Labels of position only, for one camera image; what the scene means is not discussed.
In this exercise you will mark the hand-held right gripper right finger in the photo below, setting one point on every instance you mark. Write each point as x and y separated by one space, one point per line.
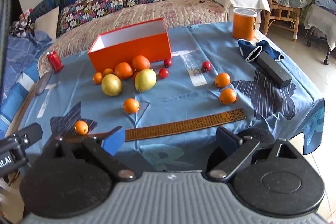
225 139

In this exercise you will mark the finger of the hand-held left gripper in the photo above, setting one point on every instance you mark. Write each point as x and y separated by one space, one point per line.
30 133

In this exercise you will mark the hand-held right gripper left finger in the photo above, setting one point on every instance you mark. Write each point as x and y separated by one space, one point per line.
113 141

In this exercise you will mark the small orange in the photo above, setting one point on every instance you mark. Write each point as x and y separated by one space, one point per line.
81 127
98 78
108 71

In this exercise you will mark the yellow lemon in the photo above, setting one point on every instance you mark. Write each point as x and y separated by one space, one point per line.
145 80

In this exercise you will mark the red cherry tomato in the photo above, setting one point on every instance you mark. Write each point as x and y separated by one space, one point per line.
206 66
167 63
163 73

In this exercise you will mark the orange cardboard box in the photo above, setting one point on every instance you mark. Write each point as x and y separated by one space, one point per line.
131 49

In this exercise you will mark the brown patterned strip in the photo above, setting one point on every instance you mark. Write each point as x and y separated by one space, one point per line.
183 125

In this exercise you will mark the blue printed tablecloth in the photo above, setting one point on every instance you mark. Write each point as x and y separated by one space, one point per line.
170 98

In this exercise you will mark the blue striped blanket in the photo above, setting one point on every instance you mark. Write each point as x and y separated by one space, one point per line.
18 64

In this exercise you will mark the red soda can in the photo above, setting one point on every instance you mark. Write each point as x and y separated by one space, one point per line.
55 61

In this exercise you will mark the black rectangular case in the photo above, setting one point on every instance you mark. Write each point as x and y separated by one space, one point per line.
274 71

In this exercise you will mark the dark blue cloth pouch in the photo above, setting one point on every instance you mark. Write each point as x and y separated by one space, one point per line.
246 48

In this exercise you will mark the black and white patterned cloth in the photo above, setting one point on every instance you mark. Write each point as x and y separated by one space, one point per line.
22 24

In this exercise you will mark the beige pillow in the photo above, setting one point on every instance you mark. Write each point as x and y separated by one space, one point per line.
48 22

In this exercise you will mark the orange canister with white lid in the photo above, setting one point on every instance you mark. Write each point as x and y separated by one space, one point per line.
244 26

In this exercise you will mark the sofa with quilted cover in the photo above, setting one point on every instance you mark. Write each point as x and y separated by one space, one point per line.
157 16

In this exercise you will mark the wicker chair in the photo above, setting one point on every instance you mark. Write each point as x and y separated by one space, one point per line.
278 11

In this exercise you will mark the white covered side table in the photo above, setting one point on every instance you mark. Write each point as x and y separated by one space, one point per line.
244 1

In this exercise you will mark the office chair with clothes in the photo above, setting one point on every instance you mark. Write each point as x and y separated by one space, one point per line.
321 11

